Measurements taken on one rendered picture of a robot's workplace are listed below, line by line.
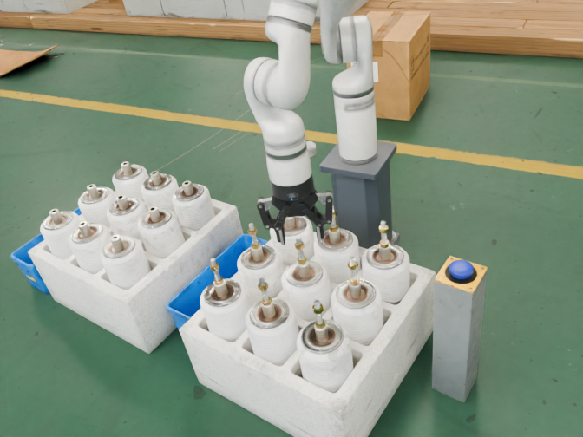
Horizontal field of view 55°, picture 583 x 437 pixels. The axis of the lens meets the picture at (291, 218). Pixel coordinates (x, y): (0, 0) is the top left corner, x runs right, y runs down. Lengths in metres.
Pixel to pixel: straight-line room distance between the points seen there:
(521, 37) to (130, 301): 1.96
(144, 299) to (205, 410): 0.28
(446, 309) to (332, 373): 0.23
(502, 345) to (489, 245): 0.33
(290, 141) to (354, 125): 0.40
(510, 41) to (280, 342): 1.91
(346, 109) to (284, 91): 0.44
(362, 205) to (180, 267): 0.46
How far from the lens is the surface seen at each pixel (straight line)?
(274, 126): 0.90
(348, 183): 1.35
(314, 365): 1.00
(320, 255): 1.18
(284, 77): 0.85
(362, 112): 1.27
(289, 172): 0.93
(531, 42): 2.64
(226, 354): 1.12
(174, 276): 1.38
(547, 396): 1.27
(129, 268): 1.32
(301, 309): 1.13
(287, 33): 0.86
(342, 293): 1.07
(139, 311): 1.34
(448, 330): 1.09
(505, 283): 1.47
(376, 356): 1.07
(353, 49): 1.21
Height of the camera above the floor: 1.01
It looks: 37 degrees down
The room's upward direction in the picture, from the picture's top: 10 degrees counter-clockwise
